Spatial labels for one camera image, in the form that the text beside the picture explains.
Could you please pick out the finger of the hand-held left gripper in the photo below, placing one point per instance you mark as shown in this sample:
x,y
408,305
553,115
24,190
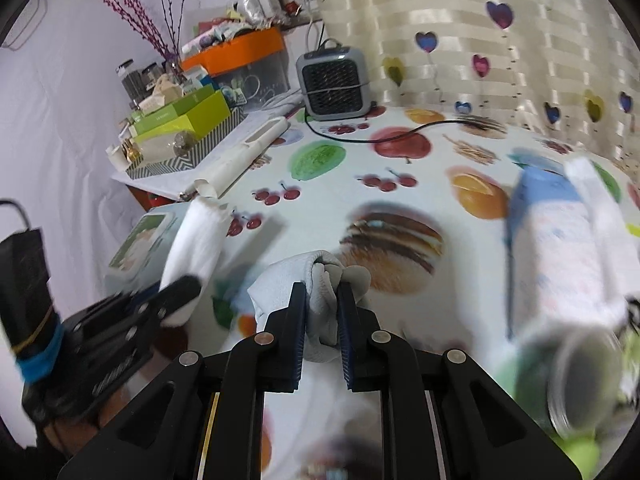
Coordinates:
x,y
175,292

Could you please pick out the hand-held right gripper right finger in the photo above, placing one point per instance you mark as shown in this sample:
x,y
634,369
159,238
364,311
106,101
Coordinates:
x,y
346,330

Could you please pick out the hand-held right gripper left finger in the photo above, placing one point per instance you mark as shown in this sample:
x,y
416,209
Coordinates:
x,y
298,330

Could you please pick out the white sock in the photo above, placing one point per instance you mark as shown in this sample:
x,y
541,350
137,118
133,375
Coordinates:
x,y
320,290
197,255

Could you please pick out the wet wipes pack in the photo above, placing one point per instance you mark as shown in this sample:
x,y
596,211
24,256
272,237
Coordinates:
x,y
140,245

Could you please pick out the zigzag patterned box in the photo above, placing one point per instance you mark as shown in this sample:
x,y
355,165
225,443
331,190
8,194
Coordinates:
x,y
200,152

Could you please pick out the fruit print tablecloth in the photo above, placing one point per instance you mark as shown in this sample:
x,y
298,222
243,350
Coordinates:
x,y
350,185

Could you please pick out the white plastic tube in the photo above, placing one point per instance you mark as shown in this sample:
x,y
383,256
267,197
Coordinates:
x,y
240,155

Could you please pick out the green cardboard box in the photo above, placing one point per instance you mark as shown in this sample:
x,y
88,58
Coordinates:
x,y
205,115
170,110

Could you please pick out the dark lidded jar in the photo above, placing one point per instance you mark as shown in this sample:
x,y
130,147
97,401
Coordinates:
x,y
151,74
131,80

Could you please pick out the blue white tissue pack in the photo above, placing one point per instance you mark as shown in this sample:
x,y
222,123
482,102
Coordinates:
x,y
550,240

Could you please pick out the clear storage container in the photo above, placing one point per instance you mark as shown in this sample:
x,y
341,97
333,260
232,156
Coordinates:
x,y
260,85

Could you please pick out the clear plastic jar dark contents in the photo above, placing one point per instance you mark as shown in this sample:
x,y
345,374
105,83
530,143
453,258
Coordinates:
x,y
580,380

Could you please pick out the orange box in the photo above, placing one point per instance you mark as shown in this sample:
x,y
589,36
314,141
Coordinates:
x,y
235,50

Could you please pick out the grey space heater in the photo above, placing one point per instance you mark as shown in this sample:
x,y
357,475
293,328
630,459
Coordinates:
x,y
332,80

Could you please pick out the purple decorative branches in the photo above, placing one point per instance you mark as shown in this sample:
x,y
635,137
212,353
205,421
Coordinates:
x,y
150,10

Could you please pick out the heart print striped curtain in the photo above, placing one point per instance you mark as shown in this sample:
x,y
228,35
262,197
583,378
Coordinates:
x,y
500,35

